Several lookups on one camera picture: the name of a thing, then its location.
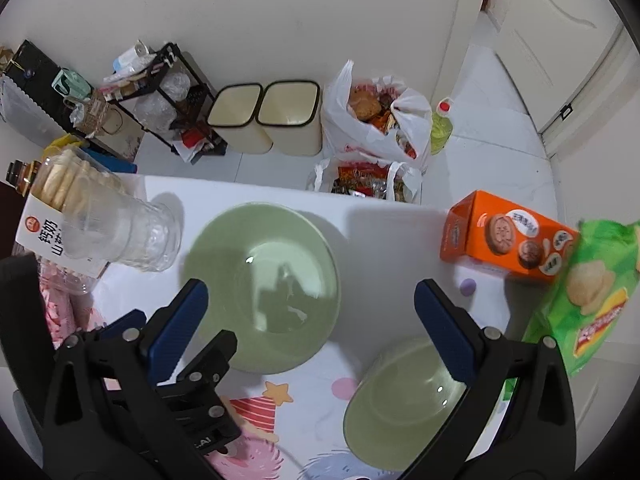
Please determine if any yellow plastic bag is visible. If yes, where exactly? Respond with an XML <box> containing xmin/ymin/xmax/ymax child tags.
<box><xmin>40</xmin><ymin>133</ymin><xmax>88</xmax><ymax>162</ymax></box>

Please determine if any white snack shopping bag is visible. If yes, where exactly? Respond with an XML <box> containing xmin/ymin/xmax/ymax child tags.
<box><xmin>320</xmin><ymin>60</ymin><xmax>432</xmax><ymax>172</ymax></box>

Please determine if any white door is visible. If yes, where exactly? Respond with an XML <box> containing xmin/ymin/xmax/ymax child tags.
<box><xmin>488</xmin><ymin>0</ymin><xmax>622</xmax><ymax>133</ymax></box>

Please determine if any black wire shelf rack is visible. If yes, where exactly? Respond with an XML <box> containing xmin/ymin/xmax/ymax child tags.
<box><xmin>99</xmin><ymin>40</ymin><xmax>228</xmax><ymax>164</ymax></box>

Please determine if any clear glass cup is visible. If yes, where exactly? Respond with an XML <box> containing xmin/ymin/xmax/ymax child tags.
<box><xmin>62</xmin><ymin>186</ymin><xmax>182</xmax><ymax>272</ymax></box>

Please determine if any cream trash bin left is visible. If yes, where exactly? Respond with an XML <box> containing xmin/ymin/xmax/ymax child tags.
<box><xmin>207</xmin><ymin>82</ymin><xmax>273</xmax><ymax>155</ymax></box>

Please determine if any green ceramic bowl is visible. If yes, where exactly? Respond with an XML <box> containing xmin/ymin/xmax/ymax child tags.
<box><xmin>343</xmin><ymin>336</ymin><xmax>465</xmax><ymax>471</ymax></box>
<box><xmin>181</xmin><ymin>203</ymin><xmax>342</xmax><ymax>375</ymax></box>

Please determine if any orange Ovaltine biscuit box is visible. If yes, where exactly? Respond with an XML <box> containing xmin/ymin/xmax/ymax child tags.
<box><xmin>439</xmin><ymin>190</ymin><xmax>578</xmax><ymax>283</ymax></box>

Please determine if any green oil bottle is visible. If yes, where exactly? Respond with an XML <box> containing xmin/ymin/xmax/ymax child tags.
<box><xmin>431</xmin><ymin>98</ymin><xmax>454</xmax><ymax>155</ymax></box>

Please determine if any yam biscuit plastic box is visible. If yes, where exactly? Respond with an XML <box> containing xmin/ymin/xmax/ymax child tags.
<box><xmin>15</xmin><ymin>146</ymin><xmax>129</xmax><ymax>294</ymax></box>

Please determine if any pink strawberry ring bag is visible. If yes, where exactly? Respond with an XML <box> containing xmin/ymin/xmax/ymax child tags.
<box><xmin>39</xmin><ymin>263</ymin><xmax>102</xmax><ymax>348</ymax></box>

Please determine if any green Lays chips bag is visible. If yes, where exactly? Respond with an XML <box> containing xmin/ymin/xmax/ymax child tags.
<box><xmin>522</xmin><ymin>220</ymin><xmax>639</xmax><ymax>377</ymax></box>

